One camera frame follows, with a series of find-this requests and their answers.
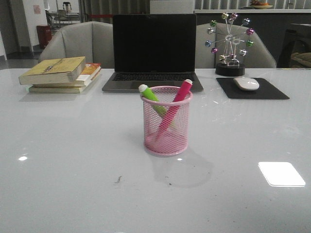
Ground orange cover book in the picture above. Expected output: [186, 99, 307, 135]
[73, 63, 101, 87]

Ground grey armchair left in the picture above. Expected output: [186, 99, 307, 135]
[38, 21, 114, 68]

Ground olive sofa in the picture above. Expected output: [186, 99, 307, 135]
[290, 52, 311, 68]

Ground grey laptop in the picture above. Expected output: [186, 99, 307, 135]
[102, 14, 203, 93]

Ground ferris wheel desk ornament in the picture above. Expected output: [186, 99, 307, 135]
[205, 12, 255, 77]

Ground bottom cream book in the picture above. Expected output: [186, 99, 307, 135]
[28, 71, 100, 93]

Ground pink highlighter pen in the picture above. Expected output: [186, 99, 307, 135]
[155, 79, 192, 141]

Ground red bin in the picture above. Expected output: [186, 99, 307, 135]
[36, 25, 52, 49]

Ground white computer mouse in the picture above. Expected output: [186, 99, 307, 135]
[233, 77, 259, 91]

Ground grey armchair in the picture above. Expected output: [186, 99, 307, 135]
[195, 24, 276, 68]
[38, 21, 114, 68]

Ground yellow top book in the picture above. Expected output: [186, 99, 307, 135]
[18, 56, 86, 85]

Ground green highlighter pen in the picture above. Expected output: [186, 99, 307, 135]
[138, 84, 178, 131]

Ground pink mesh pen holder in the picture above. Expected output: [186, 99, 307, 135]
[140, 86, 193, 156]

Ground fruit bowl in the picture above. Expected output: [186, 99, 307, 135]
[250, 0, 273, 9]

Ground black side cabinet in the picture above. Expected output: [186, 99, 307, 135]
[277, 23, 311, 68]

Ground black mouse pad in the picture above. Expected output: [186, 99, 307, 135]
[216, 77, 290, 100]

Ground grey armchair right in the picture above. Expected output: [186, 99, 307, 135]
[195, 24, 276, 68]

